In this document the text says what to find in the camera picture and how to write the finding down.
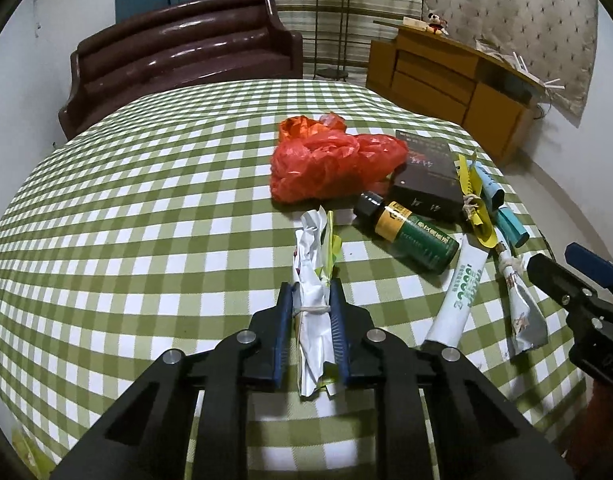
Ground red plastic bag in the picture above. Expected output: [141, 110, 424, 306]
[270, 131, 409, 206]

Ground orange plastic bag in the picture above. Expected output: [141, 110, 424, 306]
[278, 114, 347, 143]

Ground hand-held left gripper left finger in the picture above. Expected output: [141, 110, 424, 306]
[49, 281, 297, 480]

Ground silver tied wrapper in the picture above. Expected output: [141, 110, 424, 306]
[495, 242, 550, 358]

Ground mouse plush toy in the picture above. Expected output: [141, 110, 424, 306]
[425, 11, 450, 36]

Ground beige quilted cloth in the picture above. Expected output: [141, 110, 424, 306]
[424, 0, 600, 128]

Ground white router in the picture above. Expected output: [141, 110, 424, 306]
[477, 40, 565, 93]

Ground striped curtain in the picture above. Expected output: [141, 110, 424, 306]
[250, 0, 427, 86]

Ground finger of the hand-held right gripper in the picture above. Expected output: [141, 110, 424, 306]
[528, 253, 597, 311]
[565, 242, 613, 306]

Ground black cigarette box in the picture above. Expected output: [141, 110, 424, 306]
[389, 130, 470, 223]

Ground wooden cabinet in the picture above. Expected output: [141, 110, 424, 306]
[365, 26, 542, 166]

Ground green checked tablecloth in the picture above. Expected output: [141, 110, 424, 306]
[0, 77, 587, 480]

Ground light blue paper wrapper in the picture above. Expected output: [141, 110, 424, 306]
[471, 162, 530, 248]

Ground yellow tied wrapper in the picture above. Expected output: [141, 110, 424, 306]
[457, 152, 497, 250]

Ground rolled white green-printed wrapper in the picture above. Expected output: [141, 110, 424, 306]
[421, 232, 496, 356]

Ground person's right forearm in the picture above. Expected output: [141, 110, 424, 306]
[577, 375, 613, 480]

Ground green glass bottle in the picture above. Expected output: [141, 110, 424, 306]
[353, 191, 461, 276]

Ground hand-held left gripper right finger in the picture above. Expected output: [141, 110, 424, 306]
[329, 277, 575, 480]

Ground black metal plant stand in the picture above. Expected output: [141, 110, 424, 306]
[313, 0, 356, 81]

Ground dark brown leather sofa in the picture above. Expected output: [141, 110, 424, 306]
[58, 0, 304, 142]

